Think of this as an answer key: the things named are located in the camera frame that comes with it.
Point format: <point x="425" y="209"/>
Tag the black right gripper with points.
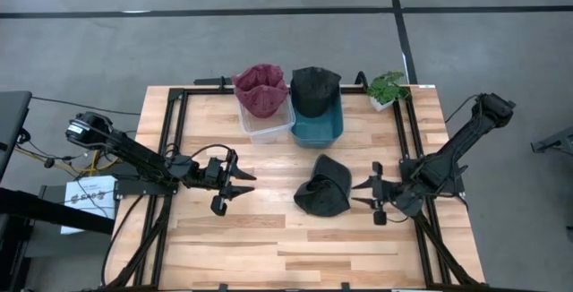
<point x="385" y="191"/>

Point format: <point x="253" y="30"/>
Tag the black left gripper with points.
<point x="221" y="175"/>

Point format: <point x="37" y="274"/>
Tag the black knit hat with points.
<point x="324" y="193"/>
<point x="315" y="90"/>

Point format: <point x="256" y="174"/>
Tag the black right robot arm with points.
<point x="461" y="139"/>

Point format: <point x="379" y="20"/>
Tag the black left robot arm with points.
<point x="134" y="155"/>

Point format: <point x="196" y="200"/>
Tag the clear plastic bin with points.
<point x="268" y="128"/>

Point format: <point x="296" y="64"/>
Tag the teal plastic bin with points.
<point x="318" y="133"/>

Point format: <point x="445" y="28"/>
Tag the small potted green plant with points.
<point x="386" y="89"/>

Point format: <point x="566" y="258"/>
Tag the white printed paper sheet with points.
<point x="103" y="184"/>

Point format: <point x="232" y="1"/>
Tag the grey metal stand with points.
<point x="555" y="142"/>

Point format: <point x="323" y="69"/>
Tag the black beam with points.
<point x="45" y="211"/>

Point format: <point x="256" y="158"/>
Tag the black desk panel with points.
<point x="11" y="126"/>

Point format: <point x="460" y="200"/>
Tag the black aluminium table frame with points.
<point x="172" y="117"/>

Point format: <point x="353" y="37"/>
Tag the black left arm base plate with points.
<point x="143" y="189"/>

